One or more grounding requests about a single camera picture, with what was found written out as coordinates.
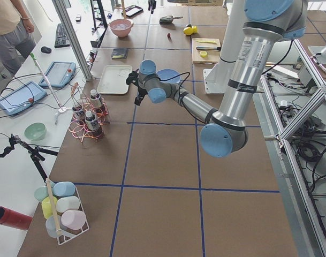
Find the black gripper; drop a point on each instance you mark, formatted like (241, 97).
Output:
(140, 91)

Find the light blue plate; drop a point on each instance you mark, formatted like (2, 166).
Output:
(169, 75)

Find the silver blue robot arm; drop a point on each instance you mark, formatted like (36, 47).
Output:
(253, 29)

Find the cream rectangular tray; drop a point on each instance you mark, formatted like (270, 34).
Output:
(113, 80)

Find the dark drink bottle back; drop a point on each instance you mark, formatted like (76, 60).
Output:
(96, 100)

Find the dark drink bottle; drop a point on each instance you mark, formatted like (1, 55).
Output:
(78, 113)
(93, 124)
(96, 100)

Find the dark folded cloth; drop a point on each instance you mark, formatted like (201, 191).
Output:
(119, 53)

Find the dark drink bottle front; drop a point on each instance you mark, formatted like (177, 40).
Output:
(93, 124)

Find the dark drink bottle middle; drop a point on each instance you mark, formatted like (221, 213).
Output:
(78, 113)

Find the pink bowl with ice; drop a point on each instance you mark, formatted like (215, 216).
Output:
(121, 27)

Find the lemon half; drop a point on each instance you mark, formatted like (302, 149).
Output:
(203, 54)

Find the wooden cutting board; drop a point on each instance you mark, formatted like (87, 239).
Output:
(213, 56)

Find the metal scoop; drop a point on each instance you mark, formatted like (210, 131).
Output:
(168, 19)

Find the yellow lemon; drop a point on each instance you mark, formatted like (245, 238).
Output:
(188, 31)
(195, 29)

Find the far blue teach pendant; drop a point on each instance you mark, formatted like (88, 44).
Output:
(60, 73)

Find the blue teach pendant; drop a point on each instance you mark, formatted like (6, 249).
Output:
(60, 73)
(22, 98)

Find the black keyboard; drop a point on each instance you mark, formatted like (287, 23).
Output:
(61, 39)

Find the black computer mouse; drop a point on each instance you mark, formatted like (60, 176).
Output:
(46, 50)

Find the mint green bowl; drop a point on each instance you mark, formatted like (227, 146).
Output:
(35, 131)

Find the near blue teach pendant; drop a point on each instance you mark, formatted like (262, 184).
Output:
(22, 98)

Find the white plastic cup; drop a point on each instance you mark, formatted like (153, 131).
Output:
(67, 203)

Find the mint plastic cup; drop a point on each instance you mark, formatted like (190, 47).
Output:
(41, 193)

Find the pink plastic cup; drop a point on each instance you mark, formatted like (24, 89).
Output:
(73, 219)

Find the person in beige shirt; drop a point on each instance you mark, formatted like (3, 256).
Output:
(16, 37)

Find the yellow plastic cup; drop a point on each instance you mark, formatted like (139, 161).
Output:
(46, 208)

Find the pale blue plastic cup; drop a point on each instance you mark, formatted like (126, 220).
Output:
(51, 227)

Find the red cylinder tube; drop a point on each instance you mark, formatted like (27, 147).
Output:
(14, 219)

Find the copper wire bottle rack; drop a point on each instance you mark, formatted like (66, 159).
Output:
(79, 128)

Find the black handled knife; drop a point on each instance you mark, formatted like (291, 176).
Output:
(208, 48)

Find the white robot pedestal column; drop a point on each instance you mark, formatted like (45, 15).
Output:
(217, 78)

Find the aluminium frame post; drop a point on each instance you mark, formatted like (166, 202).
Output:
(76, 47)

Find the white wire cup basket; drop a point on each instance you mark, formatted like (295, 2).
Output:
(65, 234)

